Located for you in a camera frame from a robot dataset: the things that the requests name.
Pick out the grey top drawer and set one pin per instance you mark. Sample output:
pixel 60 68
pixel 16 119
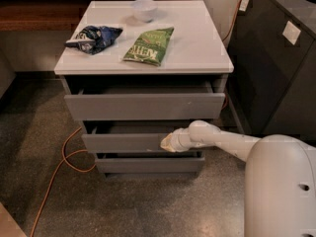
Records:
pixel 146 103

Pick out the white bowl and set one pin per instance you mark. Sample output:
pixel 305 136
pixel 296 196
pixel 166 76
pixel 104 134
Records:
pixel 144 10

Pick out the grey drawer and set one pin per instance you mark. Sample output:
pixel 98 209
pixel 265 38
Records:
pixel 146 103
pixel 150 163
pixel 128 136

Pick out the grey bottom drawer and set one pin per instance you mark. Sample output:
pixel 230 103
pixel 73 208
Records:
pixel 150 163

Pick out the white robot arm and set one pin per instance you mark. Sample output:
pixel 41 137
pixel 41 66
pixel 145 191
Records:
pixel 280 177

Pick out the blue chip bag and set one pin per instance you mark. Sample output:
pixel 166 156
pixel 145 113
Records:
pixel 93 40

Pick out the dark grey bin cabinet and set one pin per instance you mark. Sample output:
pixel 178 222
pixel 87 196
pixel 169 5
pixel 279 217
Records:
pixel 273 85

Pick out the wooden bench shelf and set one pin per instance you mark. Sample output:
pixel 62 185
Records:
pixel 42 15

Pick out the green chip bag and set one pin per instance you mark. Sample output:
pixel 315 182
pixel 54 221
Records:
pixel 150 47

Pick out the white label on cabinet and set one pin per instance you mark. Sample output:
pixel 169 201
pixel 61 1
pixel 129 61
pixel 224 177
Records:
pixel 291 32

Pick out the grey drawer cabinet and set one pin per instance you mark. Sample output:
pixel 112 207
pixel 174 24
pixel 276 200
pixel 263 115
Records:
pixel 195 53

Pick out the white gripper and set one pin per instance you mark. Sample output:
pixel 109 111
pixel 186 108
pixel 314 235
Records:
pixel 179 141

